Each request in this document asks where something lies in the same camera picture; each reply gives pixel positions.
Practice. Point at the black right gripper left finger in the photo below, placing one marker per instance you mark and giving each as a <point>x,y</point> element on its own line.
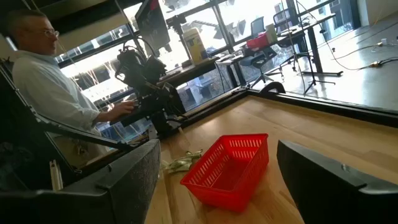
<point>124,186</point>

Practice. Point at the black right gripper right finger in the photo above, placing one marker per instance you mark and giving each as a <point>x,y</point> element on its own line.
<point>326,193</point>

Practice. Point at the green white sweetener packet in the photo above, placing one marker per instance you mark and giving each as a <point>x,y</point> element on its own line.
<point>176,165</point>
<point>193,154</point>

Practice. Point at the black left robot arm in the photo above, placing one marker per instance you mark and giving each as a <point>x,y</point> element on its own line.
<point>146,81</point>

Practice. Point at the red plastic basket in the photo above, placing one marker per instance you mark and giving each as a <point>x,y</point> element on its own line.
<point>228,174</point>

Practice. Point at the person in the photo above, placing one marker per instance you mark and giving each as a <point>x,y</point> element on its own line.
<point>53,90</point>

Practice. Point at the dark grey side desk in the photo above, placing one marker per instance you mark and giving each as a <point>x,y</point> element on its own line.
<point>186,73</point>

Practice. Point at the black tripod stand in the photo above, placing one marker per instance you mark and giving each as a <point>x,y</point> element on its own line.
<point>306,62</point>

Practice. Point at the black long table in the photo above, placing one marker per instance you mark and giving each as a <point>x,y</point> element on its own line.
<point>314,40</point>

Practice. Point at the yellow white wipes canister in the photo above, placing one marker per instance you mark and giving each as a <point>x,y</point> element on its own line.
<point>195,46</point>

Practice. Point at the black computer monitor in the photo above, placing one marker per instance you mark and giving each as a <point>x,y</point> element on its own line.
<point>151,25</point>

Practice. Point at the red box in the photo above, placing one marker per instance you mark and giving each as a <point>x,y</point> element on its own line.
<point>258,42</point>

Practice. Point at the pale green box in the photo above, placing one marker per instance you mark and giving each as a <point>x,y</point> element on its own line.
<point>271,32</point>

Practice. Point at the person's eyeglasses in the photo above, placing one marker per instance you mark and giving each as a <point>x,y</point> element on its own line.
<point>49,32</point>

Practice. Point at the black mesh office chair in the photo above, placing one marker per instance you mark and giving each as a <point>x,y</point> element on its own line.
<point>257,26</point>

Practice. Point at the silver metal bracket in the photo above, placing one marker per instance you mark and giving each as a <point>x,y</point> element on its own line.
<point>56,175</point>

